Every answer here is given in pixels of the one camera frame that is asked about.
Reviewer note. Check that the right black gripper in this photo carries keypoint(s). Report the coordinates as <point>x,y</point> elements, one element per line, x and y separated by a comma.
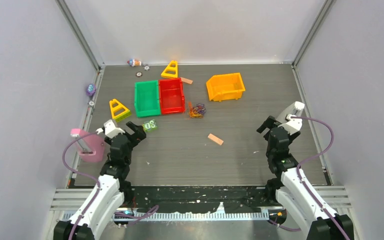
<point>268,124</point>

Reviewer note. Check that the green owl toy block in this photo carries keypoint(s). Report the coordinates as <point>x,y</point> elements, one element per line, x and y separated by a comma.
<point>150,125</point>

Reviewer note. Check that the red plastic bin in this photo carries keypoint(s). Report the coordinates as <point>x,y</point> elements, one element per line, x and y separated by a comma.
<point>171,96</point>

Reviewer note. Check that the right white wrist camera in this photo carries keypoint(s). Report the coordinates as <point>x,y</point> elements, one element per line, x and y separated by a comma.
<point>292,124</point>

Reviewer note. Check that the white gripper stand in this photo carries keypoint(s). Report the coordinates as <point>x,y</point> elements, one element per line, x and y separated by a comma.
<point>295,109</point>

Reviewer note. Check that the orange plastic bin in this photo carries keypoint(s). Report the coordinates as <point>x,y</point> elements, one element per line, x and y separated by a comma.
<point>224,87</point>

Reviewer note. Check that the yellow triangle block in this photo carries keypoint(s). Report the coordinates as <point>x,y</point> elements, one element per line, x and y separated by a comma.
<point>171,70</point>
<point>118,111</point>

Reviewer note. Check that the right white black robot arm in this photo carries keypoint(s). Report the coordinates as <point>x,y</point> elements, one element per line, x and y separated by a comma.
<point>292,189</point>

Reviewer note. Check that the tan wooden block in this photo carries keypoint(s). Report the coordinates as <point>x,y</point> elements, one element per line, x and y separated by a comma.
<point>215,139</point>
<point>186,80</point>

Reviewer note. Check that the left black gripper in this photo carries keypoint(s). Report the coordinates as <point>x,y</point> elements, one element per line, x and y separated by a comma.
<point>136,129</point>

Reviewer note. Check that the purple toy block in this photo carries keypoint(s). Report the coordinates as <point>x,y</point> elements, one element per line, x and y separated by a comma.
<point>90,90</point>

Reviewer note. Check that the tan wooden block near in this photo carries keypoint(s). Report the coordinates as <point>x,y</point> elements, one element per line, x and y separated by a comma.
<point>215,139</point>

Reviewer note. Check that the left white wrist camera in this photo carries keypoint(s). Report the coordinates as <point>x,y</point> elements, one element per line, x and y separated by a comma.
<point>110,129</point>

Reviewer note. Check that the tan wooden block far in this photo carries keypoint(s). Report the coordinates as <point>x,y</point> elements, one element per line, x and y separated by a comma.
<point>186,80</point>

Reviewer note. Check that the pink gripper stand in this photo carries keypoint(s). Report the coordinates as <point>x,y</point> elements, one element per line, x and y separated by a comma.
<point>90,147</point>

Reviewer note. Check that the green plastic bin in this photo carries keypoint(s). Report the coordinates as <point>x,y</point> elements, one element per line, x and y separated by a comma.
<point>147,98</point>

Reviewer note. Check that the small toy figurine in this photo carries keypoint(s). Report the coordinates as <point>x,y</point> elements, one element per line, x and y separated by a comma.
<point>134,63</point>

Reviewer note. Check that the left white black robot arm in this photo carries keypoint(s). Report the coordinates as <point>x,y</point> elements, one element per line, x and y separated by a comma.
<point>111,188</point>

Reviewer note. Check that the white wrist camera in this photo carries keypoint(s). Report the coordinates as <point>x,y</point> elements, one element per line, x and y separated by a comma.
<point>110,129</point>
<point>292,124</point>

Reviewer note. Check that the yellow triangle block far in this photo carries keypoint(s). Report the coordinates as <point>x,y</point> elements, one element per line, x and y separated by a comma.
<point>171,70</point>

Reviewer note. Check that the yellow triangle block near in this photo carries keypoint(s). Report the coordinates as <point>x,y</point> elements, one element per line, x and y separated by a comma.
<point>118,111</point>

